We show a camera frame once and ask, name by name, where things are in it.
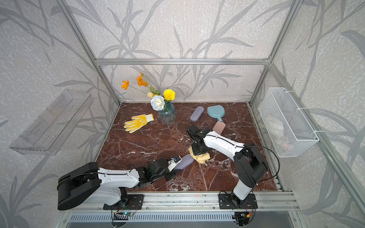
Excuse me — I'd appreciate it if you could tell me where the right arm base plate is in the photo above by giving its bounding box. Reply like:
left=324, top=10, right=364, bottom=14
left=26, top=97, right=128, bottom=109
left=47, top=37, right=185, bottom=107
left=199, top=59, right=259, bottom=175
left=218, top=192, right=258, bottom=210

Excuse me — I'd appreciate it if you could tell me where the yellow work glove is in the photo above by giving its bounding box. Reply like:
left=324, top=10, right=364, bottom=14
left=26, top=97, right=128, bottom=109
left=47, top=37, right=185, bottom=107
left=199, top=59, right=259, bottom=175
left=124, top=114, right=155, bottom=134

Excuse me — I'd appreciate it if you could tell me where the aluminium mounting rail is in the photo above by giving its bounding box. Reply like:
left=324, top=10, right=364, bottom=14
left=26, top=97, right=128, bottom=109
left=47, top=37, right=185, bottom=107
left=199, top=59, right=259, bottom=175
left=59, top=190, right=300, bottom=213

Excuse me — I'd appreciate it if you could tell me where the teal hand mirror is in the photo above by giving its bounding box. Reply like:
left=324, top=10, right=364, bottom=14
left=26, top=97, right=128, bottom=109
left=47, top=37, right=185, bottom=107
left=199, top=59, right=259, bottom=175
left=207, top=105, right=225, bottom=123

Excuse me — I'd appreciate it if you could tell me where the white wire mesh basket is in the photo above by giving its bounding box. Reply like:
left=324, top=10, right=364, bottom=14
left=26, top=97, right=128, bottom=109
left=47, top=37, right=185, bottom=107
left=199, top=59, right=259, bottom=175
left=259, top=87, right=319, bottom=158

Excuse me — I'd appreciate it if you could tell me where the yellow microfiber cloth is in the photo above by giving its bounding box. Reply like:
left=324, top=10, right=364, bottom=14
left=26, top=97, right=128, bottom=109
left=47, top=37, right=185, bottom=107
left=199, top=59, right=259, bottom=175
left=188, top=147, right=211, bottom=164

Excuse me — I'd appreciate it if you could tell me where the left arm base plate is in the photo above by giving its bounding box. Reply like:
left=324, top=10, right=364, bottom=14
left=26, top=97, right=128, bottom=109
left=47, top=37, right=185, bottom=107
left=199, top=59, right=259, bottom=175
left=103, top=194, right=144, bottom=211

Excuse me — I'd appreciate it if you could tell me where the glass vase with flowers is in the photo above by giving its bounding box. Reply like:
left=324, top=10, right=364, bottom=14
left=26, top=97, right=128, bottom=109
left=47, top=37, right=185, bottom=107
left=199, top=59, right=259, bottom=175
left=121, top=73, right=176, bottom=124

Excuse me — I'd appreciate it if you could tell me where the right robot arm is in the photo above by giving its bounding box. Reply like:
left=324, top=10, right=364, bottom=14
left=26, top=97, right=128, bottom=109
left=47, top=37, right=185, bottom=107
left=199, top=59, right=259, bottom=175
left=187, top=125, right=268, bottom=203

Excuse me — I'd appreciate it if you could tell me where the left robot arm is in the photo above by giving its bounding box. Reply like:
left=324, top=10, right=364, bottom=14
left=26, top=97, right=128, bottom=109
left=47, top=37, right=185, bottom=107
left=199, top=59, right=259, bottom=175
left=57, top=155, right=183, bottom=211

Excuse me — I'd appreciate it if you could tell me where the pink eyeglass case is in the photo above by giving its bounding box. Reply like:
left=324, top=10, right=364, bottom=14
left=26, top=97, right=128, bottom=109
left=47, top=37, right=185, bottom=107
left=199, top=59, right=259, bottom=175
left=213, top=121, right=226, bottom=135

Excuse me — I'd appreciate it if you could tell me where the clear acrylic wall shelf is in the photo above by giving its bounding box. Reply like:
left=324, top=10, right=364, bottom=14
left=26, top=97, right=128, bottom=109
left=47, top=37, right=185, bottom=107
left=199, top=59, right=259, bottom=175
left=10, top=89, right=94, bottom=156

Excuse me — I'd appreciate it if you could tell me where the lavender eyeglass case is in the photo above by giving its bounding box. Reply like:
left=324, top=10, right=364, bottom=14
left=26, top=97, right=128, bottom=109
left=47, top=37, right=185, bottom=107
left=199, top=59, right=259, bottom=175
left=190, top=106, right=204, bottom=122
left=173, top=154, right=194, bottom=171

